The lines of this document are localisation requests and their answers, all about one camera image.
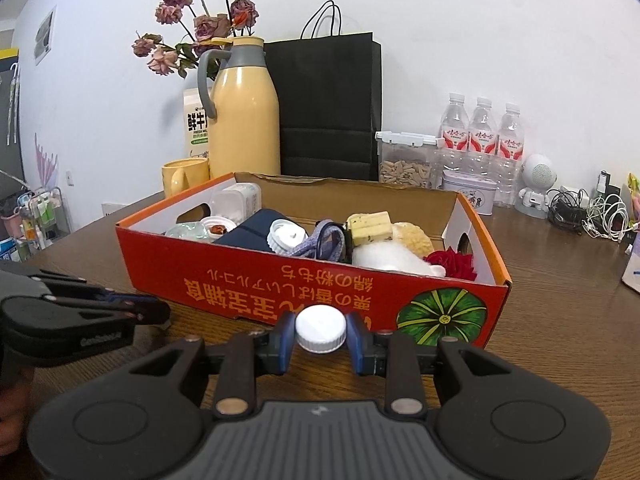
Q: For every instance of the red fabric rose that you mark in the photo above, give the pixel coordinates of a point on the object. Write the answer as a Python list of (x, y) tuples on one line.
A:
[(452, 265)]

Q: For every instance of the white bottle cap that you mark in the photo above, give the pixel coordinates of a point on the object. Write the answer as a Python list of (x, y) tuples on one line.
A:
[(320, 327)]

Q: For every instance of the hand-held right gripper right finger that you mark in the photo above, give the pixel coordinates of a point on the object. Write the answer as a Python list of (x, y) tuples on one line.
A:
[(356, 342)]

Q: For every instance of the orange cardboard box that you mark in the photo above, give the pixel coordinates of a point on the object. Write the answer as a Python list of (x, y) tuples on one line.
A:
[(200, 270)]

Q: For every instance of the white ribbed cap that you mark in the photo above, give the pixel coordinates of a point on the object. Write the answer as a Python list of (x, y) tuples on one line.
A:
[(286, 240)]

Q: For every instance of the printed grey tin box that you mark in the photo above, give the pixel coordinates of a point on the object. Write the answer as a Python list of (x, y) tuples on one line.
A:
[(472, 192)]

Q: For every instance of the white plastic jar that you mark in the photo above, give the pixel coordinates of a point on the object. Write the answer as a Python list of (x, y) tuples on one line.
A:
[(237, 202)]

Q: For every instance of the storage rack with bottles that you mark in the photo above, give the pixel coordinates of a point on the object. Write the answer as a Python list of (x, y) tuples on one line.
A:
[(40, 220)]

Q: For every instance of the white wall socket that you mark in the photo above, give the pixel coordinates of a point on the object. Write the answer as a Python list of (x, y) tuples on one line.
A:
[(69, 178)]

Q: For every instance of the wall poster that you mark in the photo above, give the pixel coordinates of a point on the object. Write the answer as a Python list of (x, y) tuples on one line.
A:
[(45, 35)]

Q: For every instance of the navy blue pouch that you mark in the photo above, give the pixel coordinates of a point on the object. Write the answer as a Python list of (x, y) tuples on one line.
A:
[(247, 237)]

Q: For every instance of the black charger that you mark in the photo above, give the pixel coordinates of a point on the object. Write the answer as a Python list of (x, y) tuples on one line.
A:
[(607, 182)]

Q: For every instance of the yellow thermos jug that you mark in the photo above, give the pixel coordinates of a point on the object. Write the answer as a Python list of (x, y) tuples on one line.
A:
[(245, 120)]

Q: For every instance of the white robot-shaped speaker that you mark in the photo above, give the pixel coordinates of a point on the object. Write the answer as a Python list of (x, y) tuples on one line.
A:
[(540, 172)]

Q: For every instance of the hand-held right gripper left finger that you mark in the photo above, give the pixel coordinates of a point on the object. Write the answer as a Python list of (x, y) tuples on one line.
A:
[(286, 340)]

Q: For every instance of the pale yellow soap block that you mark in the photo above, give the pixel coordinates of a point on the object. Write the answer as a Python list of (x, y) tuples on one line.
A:
[(370, 230)]

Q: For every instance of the yellow mug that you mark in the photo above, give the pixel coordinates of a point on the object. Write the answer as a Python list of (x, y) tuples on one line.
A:
[(187, 175)]

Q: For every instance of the yellow and white plush toy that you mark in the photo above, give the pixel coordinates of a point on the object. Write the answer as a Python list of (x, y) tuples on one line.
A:
[(395, 257)]

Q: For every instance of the person's left hand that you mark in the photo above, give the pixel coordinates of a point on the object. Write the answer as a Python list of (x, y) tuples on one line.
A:
[(10, 415)]

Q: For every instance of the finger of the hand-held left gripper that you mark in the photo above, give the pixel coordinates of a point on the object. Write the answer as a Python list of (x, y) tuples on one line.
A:
[(75, 285), (147, 312)]

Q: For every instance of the purple cloth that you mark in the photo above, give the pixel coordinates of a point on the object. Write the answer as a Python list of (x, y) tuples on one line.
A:
[(320, 250)]

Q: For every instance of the dried pink rose bouquet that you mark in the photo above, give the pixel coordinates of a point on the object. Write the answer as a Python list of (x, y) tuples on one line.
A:
[(212, 25)]

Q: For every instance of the clear container of seeds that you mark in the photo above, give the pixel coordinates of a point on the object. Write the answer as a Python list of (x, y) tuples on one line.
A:
[(405, 170)]

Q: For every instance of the purple tissue pack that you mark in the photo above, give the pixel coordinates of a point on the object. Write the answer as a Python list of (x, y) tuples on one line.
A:
[(632, 265)]

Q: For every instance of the yellow and pink snack packets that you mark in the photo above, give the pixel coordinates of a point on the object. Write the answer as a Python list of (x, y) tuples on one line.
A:
[(635, 200)]

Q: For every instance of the black paper bag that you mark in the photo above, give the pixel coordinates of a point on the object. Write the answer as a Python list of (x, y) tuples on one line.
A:
[(325, 100)]

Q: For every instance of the purple wall decal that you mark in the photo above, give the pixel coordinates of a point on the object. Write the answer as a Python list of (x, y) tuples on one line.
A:
[(46, 160)]

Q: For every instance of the dark wall panel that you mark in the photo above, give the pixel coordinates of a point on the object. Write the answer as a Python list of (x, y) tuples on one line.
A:
[(7, 120)]

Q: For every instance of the white milk carton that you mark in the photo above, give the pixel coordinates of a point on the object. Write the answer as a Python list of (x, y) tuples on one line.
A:
[(196, 125)]

